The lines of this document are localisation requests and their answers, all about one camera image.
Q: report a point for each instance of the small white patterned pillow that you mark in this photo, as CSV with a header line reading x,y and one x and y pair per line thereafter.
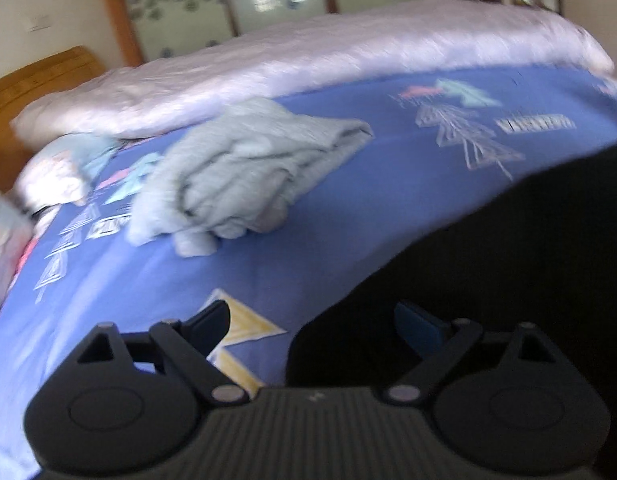
x,y
53,175

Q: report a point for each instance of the white patterned quilt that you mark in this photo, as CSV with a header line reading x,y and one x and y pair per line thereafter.
x,y
288,65

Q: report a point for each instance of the black pants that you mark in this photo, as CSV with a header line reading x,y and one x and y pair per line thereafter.
x,y
488,260

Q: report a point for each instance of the white wall switch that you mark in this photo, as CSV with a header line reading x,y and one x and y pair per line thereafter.
x,y
39,21

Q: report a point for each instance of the frosted glass sliding wardrobe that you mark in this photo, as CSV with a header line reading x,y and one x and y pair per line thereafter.
x,y
198,0

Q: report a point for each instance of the blue printed bed sheet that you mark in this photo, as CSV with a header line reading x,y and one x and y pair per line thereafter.
x,y
338,195

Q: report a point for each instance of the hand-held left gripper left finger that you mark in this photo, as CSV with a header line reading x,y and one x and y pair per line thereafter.
x,y
213,322

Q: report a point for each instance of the large pastel floral pillow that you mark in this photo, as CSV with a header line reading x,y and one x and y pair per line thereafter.
x,y
1,250

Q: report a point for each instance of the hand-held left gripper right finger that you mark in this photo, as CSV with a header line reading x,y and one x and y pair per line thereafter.
x,y
418,327

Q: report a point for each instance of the grey pants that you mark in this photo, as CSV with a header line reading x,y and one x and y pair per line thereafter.
x,y
228,175

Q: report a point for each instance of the wooden headboard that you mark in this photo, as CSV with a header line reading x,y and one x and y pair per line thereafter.
x,y
38,80

